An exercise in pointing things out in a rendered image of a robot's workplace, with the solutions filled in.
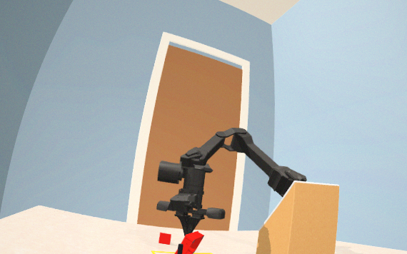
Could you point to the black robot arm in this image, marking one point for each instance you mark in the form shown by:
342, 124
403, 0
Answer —
193, 167

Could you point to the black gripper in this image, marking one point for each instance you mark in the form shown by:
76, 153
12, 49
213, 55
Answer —
188, 222

